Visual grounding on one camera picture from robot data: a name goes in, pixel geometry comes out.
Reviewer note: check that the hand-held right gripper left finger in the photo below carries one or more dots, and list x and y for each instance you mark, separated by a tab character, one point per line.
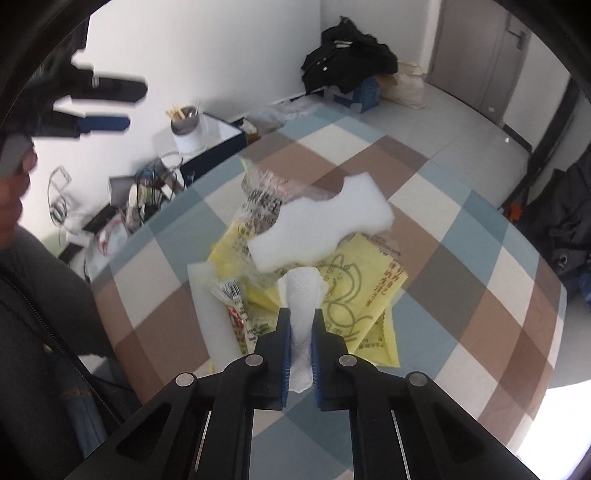
284	360

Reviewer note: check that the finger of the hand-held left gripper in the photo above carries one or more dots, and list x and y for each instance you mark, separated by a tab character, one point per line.
120	88
108	123

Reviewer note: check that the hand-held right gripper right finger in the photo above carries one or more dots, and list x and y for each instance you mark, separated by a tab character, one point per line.
317	360

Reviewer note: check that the red snack wrapper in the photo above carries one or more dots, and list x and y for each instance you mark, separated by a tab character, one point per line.
235	318

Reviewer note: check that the white tissue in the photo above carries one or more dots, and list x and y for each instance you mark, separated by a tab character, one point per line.
300	295

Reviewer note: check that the yellow plastic bag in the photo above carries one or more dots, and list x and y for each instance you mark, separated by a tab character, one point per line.
360	300

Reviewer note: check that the white foam sheet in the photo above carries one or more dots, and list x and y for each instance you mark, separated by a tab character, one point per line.
207	314

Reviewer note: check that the white foam piece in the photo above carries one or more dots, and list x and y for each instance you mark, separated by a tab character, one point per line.
323	221

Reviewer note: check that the clear printed bread wrapper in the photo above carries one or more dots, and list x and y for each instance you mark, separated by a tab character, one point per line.
263	203

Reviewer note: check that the person's left forearm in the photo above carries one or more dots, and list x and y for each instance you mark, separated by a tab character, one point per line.
41	350

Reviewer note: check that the person's left hand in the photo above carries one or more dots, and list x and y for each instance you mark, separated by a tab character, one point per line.
14	207

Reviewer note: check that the white cup with grey lid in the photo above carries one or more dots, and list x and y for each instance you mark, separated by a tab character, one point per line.
188	134

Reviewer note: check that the dark box with white top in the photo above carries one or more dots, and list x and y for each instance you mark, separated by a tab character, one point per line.
212	147

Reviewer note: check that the clear plastic sheet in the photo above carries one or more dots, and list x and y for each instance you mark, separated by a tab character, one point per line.
281	115

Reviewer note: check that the checked bed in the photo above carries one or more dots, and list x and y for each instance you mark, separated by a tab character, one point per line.
461	277

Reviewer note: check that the black clothes pile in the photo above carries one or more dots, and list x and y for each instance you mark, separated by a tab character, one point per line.
346	55

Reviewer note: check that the blue box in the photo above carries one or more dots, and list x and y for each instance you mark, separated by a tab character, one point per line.
362	94

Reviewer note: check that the brown cardboard box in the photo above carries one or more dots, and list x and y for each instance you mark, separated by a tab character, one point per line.
387	81

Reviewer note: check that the black hanging coat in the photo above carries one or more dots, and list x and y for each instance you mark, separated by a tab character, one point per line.
561	221

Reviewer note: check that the beige plastic bag on floor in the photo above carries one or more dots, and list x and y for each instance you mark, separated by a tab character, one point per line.
411	85

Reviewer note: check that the grey door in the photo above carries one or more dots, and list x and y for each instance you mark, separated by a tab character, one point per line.
475	55

